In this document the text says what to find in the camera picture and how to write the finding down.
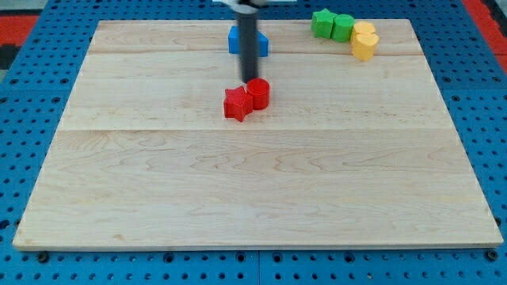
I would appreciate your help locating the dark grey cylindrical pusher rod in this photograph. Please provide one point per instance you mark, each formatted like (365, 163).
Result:
(248, 41)

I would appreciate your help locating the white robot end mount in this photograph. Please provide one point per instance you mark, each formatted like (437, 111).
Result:
(255, 2)

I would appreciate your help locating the red cylinder block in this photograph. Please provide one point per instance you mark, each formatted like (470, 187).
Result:
(259, 90)

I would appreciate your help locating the green star block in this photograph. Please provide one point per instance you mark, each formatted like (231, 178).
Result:
(322, 23)

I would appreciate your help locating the red star block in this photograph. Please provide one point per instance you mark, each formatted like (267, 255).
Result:
(237, 103)

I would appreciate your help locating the blue block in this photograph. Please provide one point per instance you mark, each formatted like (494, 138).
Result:
(234, 47)

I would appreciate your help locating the green cylinder block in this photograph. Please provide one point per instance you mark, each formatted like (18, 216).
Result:
(342, 29)

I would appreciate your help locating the yellow rear block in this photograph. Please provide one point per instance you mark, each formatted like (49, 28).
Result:
(361, 27)

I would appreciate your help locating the yellow heart block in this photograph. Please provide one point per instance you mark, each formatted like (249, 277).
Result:
(364, 45)

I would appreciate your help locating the light wooden board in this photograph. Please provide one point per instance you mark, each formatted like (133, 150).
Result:
(348, 154)

